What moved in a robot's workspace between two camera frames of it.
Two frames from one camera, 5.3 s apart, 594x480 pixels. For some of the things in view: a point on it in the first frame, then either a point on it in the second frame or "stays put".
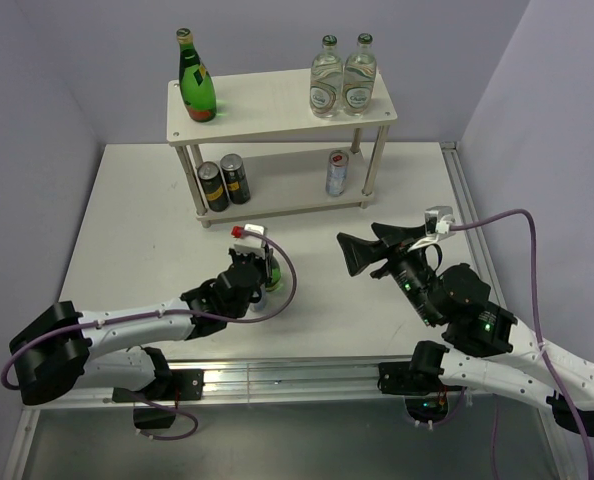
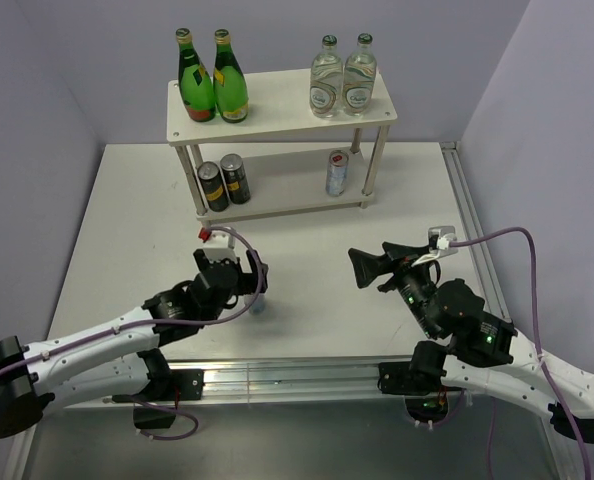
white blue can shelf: (337, 172) stays put
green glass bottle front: (276, 275) to (229, 85)
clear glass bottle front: (360, 73) stays put
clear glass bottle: (326, 80) stays put
